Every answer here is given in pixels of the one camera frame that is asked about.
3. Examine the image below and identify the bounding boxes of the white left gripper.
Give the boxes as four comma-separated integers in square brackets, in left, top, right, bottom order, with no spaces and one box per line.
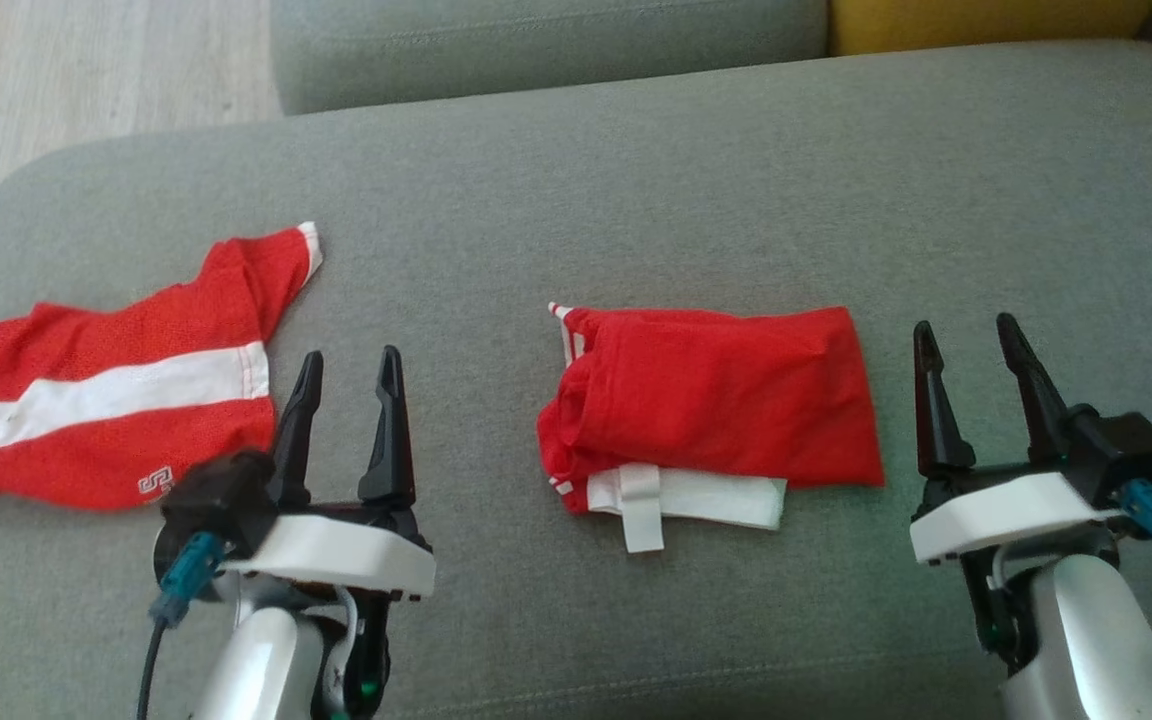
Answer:
[221,345,437,601]

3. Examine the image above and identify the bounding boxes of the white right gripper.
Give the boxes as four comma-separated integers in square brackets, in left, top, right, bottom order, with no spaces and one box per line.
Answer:
[911,313,1127,566]

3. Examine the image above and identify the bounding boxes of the red shorts with white band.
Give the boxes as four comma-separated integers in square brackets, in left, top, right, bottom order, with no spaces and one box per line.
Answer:
[0,222,324,511]

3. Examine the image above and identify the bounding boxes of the red shorts with white waistband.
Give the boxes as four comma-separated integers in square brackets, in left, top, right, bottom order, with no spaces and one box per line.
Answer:
[536,303,887,554]

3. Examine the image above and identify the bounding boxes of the large grey sofa ottoman cushion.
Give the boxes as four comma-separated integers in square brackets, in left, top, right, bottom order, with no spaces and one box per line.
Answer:
[0,40,1152,720]

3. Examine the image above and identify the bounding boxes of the yellow sofa backrest cushion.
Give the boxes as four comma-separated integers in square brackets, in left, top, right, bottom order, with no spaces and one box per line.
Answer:
[829,0,1152,56]

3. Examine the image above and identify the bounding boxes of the grey sofa seat cushion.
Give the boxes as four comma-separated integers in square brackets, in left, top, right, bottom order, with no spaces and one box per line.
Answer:
[271,0,830,116]

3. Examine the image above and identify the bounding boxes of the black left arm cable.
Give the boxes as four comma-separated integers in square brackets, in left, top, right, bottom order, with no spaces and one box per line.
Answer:
[136,532,227,720]

